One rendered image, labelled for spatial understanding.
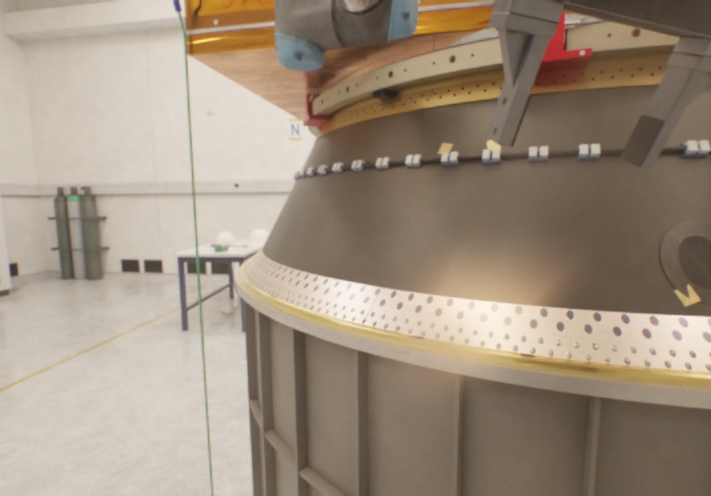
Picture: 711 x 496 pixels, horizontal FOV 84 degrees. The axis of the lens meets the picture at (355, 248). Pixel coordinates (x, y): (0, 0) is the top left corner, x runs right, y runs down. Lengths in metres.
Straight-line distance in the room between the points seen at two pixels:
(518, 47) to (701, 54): 0.14
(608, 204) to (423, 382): 0.43
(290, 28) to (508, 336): 0.57
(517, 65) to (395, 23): 0.30
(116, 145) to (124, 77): 1.16
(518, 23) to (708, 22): 0.14
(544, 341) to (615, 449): 0.19
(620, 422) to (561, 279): 0.22
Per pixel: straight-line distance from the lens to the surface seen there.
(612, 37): 0.92
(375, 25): 0.63
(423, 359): 0.68
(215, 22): 1.11
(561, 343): 0.68
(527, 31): 0.34
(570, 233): 0.75
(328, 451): 0.98
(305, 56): 0.66
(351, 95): 1.10
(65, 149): 9.02
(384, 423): 0.83
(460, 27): 0.98
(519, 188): 0.78
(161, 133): 7.81
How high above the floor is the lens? 1.41
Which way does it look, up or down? 7 degrees down
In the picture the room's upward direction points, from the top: 1 degrees counter-clockwise
